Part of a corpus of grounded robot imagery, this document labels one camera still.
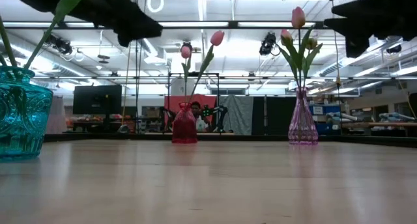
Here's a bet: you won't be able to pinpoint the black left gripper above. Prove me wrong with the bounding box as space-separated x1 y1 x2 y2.
70 0 163 48

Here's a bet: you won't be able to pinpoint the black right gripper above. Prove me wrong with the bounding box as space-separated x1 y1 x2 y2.
324 0 417 59

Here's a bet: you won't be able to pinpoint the pale pink artificial tulip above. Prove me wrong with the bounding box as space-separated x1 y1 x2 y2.
301 37 324 88

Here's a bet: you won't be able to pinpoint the tulips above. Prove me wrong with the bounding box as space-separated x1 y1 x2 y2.
23 0 95 70
188 30 225 105

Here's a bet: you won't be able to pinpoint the red glass vase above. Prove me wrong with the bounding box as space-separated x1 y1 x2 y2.
171 102 199 144

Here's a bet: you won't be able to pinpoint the purple glass vase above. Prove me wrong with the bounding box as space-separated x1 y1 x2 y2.
287 89 319 145

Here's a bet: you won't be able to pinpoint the teal glass vase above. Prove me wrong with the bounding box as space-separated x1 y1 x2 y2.
0 66 54 162

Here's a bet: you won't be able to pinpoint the red cloth backdrop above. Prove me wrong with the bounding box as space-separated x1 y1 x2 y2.
164 94 218 132

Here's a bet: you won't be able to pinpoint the black monitor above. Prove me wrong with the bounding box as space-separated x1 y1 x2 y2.
72 85 123 115

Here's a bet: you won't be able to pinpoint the blue storage bins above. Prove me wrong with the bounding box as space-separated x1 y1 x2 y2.
308 104 341 135

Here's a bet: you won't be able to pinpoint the person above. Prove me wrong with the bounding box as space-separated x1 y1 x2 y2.
190 101 211 133

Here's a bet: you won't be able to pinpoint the wooden workbench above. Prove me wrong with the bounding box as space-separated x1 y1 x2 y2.
341 121 417 129

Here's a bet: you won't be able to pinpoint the pale pink board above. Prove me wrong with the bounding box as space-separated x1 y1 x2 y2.
45 95 65 135

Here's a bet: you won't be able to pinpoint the black curtain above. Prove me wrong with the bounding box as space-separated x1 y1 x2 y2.
253 96 299 136

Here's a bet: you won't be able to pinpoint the grey cloth backdrop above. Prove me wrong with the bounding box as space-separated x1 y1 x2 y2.
218 95 254 136

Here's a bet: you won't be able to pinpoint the white hanging ring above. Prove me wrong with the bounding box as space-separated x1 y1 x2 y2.
147 0 165 14

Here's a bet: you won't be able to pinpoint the black ceiling camera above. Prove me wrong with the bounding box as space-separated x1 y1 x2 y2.
45 33 73 55
259 31 278 56

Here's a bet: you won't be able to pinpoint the black aluminium table frame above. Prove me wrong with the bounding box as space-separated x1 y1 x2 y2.
44 132 417 149

